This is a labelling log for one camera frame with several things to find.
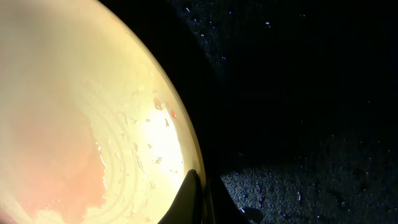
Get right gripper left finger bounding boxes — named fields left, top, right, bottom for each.
left=158, top=169, right=202, bottom=224

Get round black tray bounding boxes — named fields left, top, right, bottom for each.
left=105, top=1, right=397, bottom=223

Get yellow plate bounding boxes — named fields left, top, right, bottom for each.
left=1, top=1, right=205, bottom=224

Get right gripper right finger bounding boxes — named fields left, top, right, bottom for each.
left=206, top=177, right=249, bottom=224

